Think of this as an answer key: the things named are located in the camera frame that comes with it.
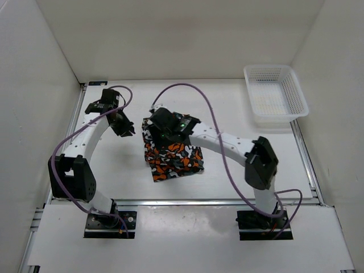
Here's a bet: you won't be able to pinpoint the orange camouflage shorts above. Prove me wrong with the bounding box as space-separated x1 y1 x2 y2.
142 118 204 183

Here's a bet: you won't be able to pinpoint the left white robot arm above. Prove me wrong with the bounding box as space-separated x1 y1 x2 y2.
48 85 135 228

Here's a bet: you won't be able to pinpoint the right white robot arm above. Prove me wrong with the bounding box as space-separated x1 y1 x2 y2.
150 106 282 228

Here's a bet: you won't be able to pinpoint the black corner label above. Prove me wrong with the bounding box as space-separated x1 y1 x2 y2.
88 81 108 86

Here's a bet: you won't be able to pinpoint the white plastic basket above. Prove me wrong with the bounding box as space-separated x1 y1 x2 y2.
243 64 309 127

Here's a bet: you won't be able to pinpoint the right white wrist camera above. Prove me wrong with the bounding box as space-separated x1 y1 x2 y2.
149 104 164 113

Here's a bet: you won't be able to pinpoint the aluminium left side rail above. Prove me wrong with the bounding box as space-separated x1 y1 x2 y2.
45 83 88 205

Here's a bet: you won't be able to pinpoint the aluminium rail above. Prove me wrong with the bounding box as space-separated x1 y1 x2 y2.
50 197 320 206
45 83 88 205
290 120 326 206

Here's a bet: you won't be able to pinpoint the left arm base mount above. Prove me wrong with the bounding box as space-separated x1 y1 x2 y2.
84 204 137 239

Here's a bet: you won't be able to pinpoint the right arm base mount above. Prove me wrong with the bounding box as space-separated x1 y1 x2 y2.
235 210 293 241

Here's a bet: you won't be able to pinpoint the aluminium right side rail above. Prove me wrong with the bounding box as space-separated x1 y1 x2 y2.
290 120 326 206

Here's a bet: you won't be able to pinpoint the aluminium front rail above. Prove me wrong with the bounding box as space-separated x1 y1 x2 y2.
50 197 320 206

